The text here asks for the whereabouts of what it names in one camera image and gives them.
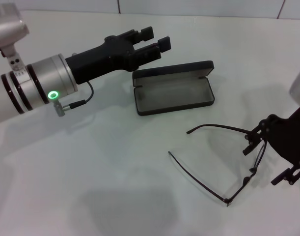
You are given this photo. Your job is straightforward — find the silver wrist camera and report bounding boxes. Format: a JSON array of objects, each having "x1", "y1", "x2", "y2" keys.
[{"x1": 0, "y1": 1, "x2": 30, "y2": 72}]

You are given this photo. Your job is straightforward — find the black glasses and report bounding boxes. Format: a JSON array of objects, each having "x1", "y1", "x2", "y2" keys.
[{"x1": 167, "y1": 123, "x2": 269, "y2": 207}]

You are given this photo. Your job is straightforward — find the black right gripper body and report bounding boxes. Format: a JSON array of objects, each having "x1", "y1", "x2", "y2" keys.
[{"x1": 261, "y1": 106, "x2": 300, "y2": 173}]

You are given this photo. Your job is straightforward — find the black cable with silver plug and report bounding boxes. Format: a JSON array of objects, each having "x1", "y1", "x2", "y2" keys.
[{"x1": 53, "y1": 80, "x2": 95, "y2": 118}]

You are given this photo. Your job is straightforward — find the black glasses case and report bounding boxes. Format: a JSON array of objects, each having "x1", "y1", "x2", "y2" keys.
[{"x1": 132, "y1": 60, "x2": 216, "y2": 117}]

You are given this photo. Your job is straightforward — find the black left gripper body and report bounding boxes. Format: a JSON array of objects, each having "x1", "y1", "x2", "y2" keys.
[{"x1": 65, "y1": 29, "x2": 163, "y2": 86}]

